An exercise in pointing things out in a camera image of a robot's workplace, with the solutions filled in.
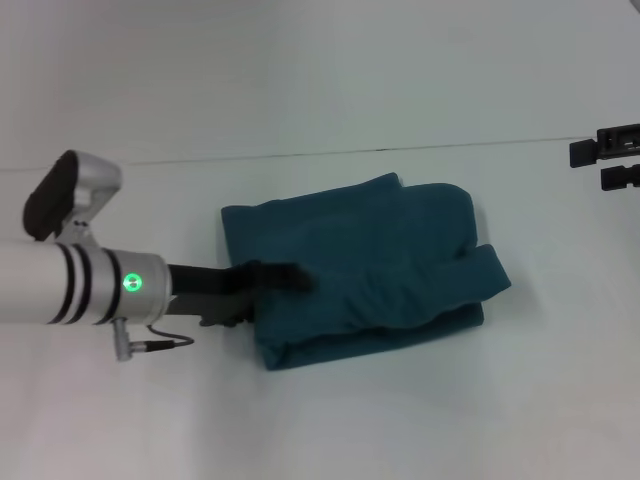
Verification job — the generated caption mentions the blue t-shirt with pink print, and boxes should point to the blue t-shirt with pink print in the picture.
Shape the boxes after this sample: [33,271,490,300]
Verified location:
[220,172,514,372]

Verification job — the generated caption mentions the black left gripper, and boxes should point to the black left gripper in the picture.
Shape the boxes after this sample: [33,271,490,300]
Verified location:
[165,259,317,329]

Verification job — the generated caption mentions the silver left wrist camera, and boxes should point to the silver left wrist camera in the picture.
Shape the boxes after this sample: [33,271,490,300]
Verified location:
[22,148,124,247]

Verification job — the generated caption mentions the left gripper cable with plug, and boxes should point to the left gripper cable with plug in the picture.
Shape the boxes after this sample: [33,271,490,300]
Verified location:
[110,317,195,362]

